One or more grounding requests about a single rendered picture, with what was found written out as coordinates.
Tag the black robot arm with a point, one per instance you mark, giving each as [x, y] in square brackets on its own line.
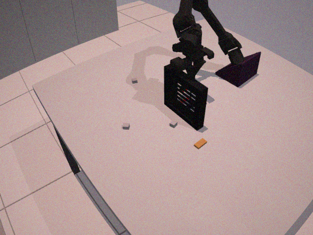
[189, 32]

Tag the orange flat rectangular block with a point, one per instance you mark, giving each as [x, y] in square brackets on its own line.
[200, 143]

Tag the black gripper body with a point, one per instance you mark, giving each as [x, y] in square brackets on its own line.
[182, 64]

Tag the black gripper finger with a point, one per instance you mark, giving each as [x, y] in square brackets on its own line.
[190, 70]
[198, 65]

